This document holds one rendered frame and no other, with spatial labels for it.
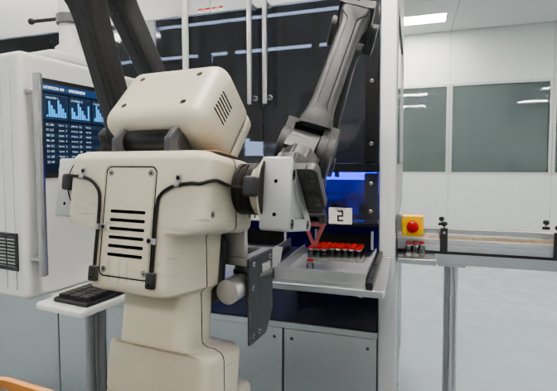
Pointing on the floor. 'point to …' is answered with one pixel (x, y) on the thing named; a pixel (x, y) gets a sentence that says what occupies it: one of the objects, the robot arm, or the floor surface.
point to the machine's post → (388, 174)
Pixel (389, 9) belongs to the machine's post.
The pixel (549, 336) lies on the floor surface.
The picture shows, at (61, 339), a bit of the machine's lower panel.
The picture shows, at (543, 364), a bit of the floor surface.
